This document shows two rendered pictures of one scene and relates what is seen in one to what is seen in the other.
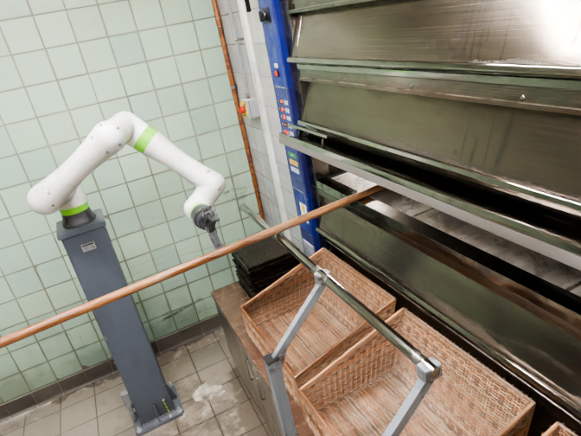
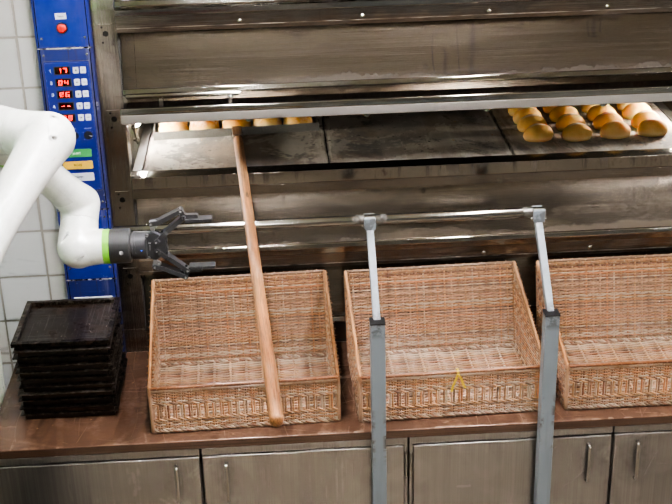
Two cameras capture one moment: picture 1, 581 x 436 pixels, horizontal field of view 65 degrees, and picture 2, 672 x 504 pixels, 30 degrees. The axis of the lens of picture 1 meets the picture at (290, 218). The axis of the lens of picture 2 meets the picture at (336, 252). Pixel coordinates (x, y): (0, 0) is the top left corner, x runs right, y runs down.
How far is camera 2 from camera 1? 3.14 m
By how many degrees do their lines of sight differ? 65
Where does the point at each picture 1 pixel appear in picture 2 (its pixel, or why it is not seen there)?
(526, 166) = (497, 60)
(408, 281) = (348, 234)
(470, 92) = (439, 12)
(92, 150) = (55, 158)
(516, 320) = (483, 201)
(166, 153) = not seen: hidden behind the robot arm
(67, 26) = not seen: outside the picture
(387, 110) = (317, 45)
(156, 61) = not seen: outside the picture
